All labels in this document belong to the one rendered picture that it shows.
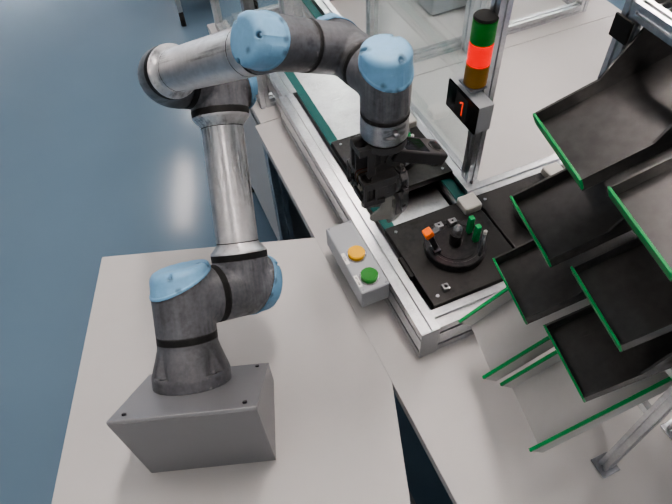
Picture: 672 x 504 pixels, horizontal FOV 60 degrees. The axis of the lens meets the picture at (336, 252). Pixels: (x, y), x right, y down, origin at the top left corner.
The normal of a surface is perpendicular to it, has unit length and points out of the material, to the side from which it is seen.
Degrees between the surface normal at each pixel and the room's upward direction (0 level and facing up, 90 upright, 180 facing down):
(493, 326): 45
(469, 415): 0
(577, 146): 25
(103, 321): 0
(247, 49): 63
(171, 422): 90
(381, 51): 0
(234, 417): 90
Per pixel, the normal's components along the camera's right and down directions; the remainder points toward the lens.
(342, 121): -0.04, -0.61
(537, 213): -0.45, -0.47
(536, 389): -0.72, -0.29
